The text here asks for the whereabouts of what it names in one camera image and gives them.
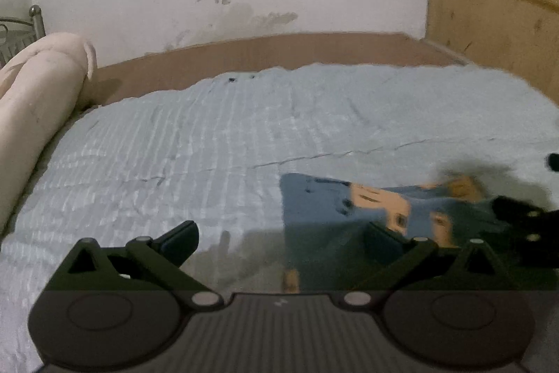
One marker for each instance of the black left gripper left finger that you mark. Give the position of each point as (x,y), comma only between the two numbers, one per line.
(144,263)

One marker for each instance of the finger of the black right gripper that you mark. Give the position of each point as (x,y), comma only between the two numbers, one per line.
(530,233)
(552,162)

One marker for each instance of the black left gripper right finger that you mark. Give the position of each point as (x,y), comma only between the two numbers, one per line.
(420,264)

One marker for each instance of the blue patterned child pant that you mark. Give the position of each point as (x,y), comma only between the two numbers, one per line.
(339,233)

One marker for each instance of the light blue textured bedspread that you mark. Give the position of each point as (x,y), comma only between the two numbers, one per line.
(215,153)

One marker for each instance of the cream rolled pillow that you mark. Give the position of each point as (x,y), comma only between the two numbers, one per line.
(40,88)

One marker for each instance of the metal bed headboard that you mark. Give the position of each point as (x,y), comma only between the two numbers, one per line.
(19,33)

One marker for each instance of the brown wooden bed frame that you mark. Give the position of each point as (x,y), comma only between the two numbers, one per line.
(181,68)

